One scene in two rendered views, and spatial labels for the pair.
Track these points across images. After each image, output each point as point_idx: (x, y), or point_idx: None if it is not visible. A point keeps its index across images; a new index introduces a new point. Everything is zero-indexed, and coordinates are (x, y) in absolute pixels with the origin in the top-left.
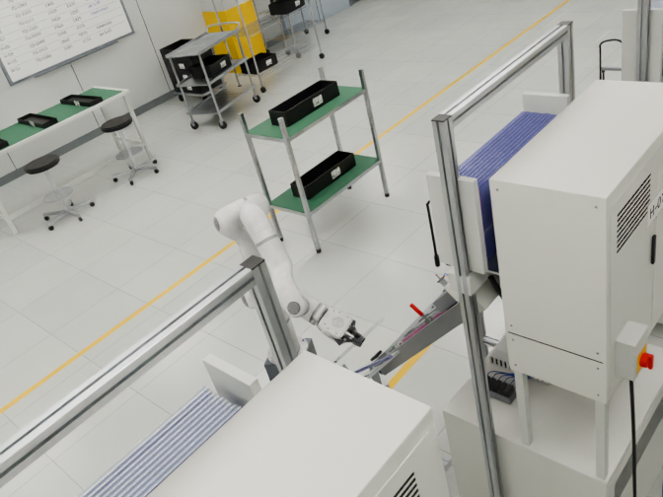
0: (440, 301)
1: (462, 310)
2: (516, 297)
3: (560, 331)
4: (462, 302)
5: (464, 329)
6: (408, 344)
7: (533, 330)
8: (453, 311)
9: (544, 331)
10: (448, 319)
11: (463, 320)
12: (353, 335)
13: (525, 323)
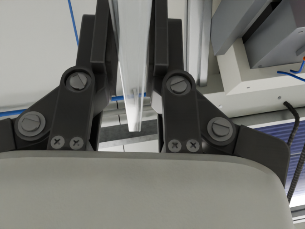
0: (276, 37)
1: (188, 55)
2: (183, 58)
3: (170, 13)
4: (187, 70)
5: (190, 9)
6: None
7: (179, 9)
8: (224, 33)
9: (175, 9)
10: (235, 5)
11: (189, 31)
12: (153, 82)
13: (181, 18)
